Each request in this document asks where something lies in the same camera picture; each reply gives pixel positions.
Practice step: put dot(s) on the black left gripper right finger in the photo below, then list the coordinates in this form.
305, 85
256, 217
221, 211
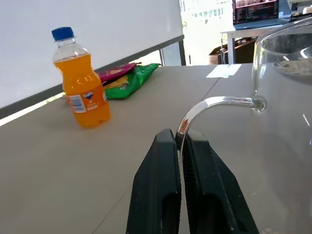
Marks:
214, 195

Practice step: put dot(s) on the clear glass pitcher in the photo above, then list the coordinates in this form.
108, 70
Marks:
280, 136

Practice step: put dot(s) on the white desk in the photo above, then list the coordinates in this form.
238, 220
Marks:
243, 36

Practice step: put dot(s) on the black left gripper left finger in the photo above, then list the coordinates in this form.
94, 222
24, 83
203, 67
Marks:
156, 185

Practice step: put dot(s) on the laptop with lit screen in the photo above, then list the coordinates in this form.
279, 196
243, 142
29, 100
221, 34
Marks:
256, 12

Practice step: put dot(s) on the brown cardboard box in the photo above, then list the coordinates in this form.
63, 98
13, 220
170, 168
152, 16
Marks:
219, 54

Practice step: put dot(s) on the orange soda plastic bottle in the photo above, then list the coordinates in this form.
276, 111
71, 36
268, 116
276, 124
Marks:
81, 85

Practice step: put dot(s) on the oatmeal flakes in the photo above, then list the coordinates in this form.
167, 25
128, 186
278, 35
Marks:
293, 67

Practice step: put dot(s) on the pink snack bag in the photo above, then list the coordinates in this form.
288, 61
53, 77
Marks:
114, 72

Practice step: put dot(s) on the white whiteboard with dark frame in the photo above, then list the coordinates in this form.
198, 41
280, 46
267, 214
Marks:
85, 41

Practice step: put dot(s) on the white paper sheet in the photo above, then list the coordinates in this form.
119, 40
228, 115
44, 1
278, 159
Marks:
223, 70

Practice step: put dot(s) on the green snack bag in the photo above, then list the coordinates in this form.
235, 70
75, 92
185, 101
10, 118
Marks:
131, 81

